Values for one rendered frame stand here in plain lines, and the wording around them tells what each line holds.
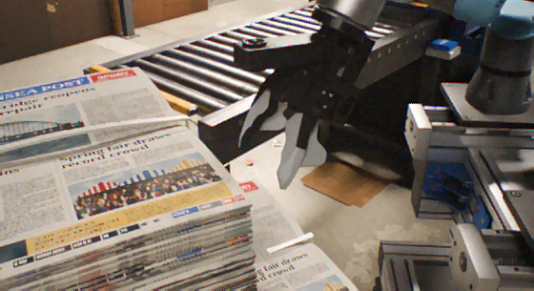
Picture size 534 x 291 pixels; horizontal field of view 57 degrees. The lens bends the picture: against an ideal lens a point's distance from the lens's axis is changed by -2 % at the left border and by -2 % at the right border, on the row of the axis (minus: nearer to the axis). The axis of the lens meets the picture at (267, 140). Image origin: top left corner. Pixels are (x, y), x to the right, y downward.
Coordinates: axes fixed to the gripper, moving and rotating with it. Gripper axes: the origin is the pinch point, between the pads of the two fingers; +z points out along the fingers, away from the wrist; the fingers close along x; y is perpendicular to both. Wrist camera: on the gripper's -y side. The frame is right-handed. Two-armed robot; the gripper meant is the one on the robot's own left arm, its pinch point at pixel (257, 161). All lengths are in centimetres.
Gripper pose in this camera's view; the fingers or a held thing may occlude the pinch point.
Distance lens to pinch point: 62.9
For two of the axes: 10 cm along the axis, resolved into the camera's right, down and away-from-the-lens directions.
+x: -4.7, -4.2, 7.8
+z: -4.2, 8.8, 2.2
